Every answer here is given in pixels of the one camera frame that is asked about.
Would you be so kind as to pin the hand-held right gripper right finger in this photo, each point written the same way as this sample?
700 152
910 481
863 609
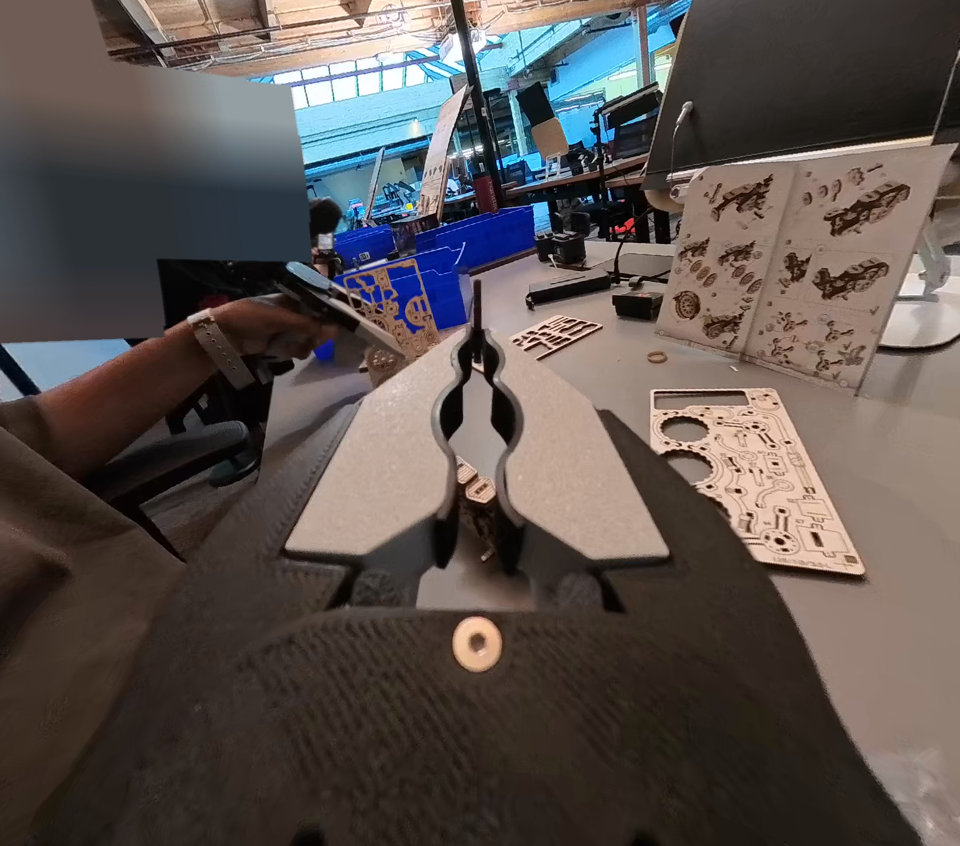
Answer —
577 478

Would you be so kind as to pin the grey desk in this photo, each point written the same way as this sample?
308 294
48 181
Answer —
900 598

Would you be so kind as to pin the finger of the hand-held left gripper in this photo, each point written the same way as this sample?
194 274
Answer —
375 336

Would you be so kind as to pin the emptied wooden parts sheet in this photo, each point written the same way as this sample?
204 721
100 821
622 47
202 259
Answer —
517 338

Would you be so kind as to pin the wooden model assembly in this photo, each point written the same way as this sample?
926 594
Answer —
476 486

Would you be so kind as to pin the black cube device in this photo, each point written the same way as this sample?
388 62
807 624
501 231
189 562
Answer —
561 250

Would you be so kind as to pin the blue plastic bin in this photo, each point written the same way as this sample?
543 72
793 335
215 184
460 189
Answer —
442 306
487 238
367 246

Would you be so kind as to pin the small black box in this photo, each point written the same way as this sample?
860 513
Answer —
637 306

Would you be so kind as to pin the grey wristwatch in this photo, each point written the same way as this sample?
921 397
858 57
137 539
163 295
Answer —
217 347

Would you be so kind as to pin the black rectangular device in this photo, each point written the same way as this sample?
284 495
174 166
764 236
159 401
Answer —
570 291

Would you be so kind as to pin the instruction booklet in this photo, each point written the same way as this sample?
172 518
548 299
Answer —
787 246

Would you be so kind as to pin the black office chair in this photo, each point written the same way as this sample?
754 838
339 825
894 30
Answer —
187 445

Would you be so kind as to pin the wooden gear parts sheet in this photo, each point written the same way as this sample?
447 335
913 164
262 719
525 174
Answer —
417 317

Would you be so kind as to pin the black monitor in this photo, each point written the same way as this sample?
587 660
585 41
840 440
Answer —
810 21

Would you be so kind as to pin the wooden sheet with round holes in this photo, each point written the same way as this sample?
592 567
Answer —
772 486

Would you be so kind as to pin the person's left hand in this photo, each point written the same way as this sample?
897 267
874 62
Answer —
262 328

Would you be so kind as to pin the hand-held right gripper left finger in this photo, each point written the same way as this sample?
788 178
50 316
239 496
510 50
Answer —
367 478

